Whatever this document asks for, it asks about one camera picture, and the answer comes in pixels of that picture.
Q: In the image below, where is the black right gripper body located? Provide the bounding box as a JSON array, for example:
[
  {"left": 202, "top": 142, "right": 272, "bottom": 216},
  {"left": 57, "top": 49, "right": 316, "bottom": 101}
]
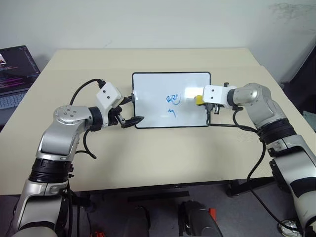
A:
[{"left": 205, "top": 104, "right": 225, "bottom": 115}]

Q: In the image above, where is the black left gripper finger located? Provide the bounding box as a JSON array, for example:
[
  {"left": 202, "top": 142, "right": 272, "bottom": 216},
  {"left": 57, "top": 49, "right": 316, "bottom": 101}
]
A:
[
  {"left": 120, "top": 116, "right": 145, "bottom": 129},
  {"left": 121, "top": 94, "right": 135, "bottom": 106}
]

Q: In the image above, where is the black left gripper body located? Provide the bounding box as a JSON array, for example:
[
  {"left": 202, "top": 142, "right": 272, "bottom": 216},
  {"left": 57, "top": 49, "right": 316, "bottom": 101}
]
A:
[{"left": 108, "top": 105, "right": 127, "bottom": 127}]

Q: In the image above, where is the black framed small whiteboard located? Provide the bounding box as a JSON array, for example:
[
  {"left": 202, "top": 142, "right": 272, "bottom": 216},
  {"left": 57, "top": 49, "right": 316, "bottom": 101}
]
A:
[{"left": 130, "top": 72, "right": 212, "bottom": 130}]

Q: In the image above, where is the black table leg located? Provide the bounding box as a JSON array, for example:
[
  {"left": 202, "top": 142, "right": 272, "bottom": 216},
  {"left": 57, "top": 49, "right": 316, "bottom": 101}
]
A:
[{"left": 223, "top": 176, "right": 275, "bottom": 198}]

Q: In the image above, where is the narrow dark rounded shape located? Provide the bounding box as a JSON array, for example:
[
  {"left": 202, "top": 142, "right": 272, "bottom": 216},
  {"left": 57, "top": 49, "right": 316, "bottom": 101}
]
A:
[{"left": 134, "top": 205, "right": 152, "bottom": 237}]

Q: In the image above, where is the open grey laptop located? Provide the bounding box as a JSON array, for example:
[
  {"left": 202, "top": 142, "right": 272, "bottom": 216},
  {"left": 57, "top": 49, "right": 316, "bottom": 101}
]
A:
[{"left": 0, "top": 45, "right": 41, "bottom": 111}]

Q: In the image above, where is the wide dark rounded shape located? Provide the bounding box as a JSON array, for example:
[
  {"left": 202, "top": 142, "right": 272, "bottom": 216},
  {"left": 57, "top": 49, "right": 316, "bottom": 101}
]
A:
[{"left": 178, "top": 200, "right": 221, "bottom": 237}]

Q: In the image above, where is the white shoe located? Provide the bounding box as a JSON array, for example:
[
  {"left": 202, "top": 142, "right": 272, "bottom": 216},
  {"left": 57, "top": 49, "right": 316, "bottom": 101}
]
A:
[{"left": 277, "top": 219, "right": 301, "bottom": 234}]

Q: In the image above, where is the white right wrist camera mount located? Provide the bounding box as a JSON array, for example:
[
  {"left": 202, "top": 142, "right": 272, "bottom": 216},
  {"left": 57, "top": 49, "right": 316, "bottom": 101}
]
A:
[{"left": 202, "top": 84, "right": 237, "bottom": 110}]

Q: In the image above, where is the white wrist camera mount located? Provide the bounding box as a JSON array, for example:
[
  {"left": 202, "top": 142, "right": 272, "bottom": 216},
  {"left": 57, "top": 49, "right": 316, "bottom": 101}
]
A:
[
  {"left": 202, "top": 84, "right": 237, "bottom": 110},
  {"left": 95, "top": 82, "right": 123, "bottom": 127}
]

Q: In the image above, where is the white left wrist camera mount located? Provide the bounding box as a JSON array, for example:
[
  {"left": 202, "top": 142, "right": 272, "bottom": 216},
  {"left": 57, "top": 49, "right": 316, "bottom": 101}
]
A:
[{"left": 95, "top": 82, "right": 123, "bottom": 127}]

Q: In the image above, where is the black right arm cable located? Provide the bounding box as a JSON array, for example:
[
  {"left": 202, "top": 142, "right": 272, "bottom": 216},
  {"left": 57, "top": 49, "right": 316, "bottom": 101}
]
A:
[{"left": 205, "top": 105, "right": 307, "bottom": 232}]

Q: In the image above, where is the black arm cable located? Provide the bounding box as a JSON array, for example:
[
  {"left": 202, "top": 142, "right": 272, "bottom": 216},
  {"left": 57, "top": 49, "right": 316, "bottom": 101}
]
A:
[
  {"left": 205, "top": 105, "right": 307, "bottom": 232},
  {"left": 70, "top": 78, "right": 107, "bottom": 159}
]

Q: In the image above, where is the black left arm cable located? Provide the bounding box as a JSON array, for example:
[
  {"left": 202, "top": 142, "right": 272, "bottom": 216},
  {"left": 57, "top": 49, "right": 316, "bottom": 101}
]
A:
[{"left": 70, "top": 78, "right": 107, "bottom": 159}]

